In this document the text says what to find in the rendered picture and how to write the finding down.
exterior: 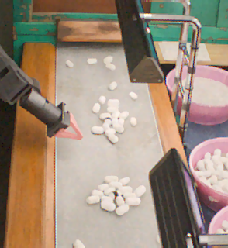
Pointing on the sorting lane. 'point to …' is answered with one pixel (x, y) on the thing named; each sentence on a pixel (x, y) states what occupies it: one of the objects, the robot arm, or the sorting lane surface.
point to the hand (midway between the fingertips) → (79, 136)
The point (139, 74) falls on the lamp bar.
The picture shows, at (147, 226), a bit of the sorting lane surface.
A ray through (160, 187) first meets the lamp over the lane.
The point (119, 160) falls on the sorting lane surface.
